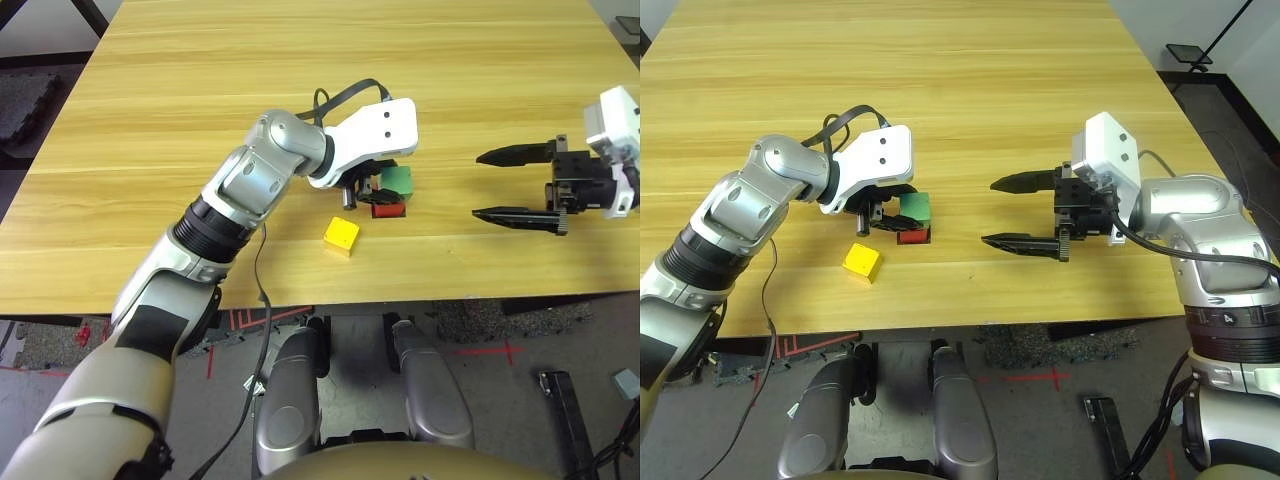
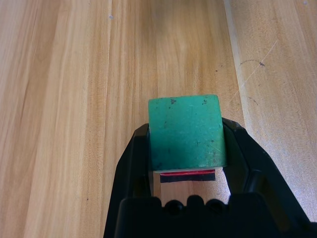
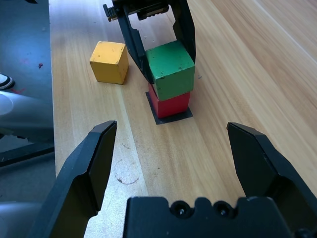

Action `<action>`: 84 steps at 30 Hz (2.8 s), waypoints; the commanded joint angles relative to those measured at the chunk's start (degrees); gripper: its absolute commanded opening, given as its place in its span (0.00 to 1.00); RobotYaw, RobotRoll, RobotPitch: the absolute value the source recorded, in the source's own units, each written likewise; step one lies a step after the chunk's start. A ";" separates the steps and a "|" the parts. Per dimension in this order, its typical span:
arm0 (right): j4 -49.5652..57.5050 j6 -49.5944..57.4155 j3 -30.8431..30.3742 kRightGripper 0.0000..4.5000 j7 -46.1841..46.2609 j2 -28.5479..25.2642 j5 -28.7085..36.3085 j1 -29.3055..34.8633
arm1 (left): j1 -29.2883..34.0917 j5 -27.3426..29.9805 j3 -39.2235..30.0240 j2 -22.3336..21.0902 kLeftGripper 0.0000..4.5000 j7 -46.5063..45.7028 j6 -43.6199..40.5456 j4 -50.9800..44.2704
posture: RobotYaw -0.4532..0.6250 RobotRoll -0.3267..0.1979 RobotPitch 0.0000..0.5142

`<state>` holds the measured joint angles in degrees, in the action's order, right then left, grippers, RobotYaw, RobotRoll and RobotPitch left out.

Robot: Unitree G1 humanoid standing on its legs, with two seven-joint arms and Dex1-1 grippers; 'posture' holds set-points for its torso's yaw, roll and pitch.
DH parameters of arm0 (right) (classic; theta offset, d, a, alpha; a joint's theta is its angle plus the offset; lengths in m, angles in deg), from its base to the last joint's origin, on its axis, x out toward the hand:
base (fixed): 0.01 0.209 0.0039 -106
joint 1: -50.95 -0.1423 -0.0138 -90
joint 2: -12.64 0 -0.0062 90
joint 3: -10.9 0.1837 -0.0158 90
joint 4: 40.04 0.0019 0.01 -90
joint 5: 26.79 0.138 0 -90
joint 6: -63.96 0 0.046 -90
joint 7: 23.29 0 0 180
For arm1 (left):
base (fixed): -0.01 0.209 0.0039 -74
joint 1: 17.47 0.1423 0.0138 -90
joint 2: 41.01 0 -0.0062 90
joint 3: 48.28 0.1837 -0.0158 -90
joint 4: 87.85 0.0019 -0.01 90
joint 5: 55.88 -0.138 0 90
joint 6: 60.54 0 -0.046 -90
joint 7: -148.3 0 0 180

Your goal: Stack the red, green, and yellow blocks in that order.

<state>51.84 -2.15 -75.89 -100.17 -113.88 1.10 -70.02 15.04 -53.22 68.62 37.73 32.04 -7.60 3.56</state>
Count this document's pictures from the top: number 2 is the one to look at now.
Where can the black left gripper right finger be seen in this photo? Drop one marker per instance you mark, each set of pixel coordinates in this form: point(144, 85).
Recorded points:
point(255, 163)

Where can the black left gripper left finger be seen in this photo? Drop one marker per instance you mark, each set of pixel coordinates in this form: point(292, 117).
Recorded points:
point(133, 161)

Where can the red wooden block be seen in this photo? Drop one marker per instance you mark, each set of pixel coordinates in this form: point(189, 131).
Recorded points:
point(188, 172)

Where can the green wooden block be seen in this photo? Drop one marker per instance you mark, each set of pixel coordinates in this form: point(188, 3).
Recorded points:
point(185, 131)

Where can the black square marker patch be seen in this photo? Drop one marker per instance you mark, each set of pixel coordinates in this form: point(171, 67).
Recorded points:
point(188, 179)

